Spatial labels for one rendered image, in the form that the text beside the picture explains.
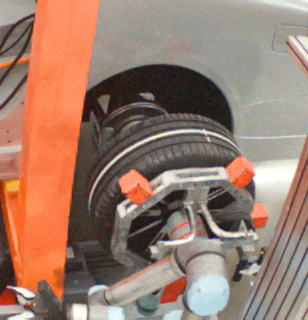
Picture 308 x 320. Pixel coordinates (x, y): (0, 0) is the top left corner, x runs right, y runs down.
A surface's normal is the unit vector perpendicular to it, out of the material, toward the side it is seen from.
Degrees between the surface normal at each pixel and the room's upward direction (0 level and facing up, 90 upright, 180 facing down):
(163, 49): 90
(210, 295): 83
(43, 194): 90
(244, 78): 90
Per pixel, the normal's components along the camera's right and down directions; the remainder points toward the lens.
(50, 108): 0.25, 0.70
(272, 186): 0.14, -0.71
